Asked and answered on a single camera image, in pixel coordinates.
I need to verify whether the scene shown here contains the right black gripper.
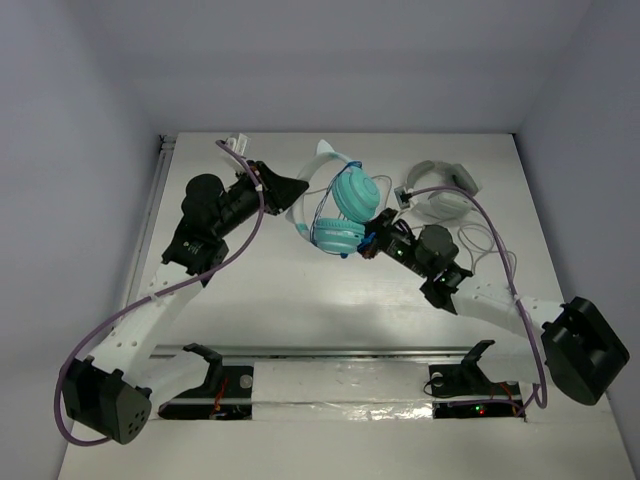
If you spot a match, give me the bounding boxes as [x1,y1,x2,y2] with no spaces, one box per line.
[337,208,432,279]

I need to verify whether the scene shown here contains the thin blue headphone cable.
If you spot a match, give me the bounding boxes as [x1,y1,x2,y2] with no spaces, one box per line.
[308,160,386,260]

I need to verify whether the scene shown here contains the teal white cat-ear headphones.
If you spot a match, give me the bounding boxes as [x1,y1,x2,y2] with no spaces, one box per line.
[287,139,383,258]

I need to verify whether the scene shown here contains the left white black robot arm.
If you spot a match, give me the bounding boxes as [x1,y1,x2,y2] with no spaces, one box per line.
[55,161,309,445]

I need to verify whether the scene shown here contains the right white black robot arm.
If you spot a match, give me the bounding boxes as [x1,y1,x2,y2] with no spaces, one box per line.
[358,208,630,406]

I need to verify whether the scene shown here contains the grey white gaming headset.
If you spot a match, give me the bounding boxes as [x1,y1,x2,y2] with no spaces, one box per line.
[405,160,483,220]

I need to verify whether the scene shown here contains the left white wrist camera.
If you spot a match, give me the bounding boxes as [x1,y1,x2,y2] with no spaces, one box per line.
[225,133,250,157]

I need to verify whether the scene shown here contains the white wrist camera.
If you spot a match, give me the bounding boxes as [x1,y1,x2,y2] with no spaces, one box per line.
[225,133,250,157]
[394,186,412,210]

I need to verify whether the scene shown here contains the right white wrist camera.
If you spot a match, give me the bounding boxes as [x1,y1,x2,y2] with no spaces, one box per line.
[394,186,412,210]

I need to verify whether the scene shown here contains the grey headset USB cable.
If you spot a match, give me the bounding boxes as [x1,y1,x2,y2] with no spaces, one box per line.
[299,174,518,279]

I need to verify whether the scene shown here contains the metal base rail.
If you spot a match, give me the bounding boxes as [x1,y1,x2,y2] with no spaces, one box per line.
[149,343,501,362]

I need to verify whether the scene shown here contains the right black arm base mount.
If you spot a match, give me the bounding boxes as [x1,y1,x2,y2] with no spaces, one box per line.
[423,340,525,420]

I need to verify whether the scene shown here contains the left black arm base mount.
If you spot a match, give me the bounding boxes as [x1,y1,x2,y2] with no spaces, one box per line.
[159,343,254,421]

